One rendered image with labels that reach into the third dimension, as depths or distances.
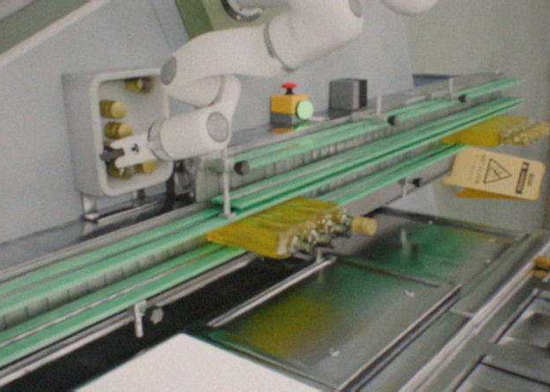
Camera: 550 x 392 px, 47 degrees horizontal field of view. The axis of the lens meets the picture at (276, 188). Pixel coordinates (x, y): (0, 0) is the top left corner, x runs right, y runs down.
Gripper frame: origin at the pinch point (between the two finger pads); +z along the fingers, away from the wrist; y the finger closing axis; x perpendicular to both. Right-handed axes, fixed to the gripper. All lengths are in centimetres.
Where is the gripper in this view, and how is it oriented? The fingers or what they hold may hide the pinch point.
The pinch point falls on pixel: (115, 152)
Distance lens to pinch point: 123.9
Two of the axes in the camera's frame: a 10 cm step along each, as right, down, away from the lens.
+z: -7.5, 1.1, 6.6
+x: -2.6, -9.6, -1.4
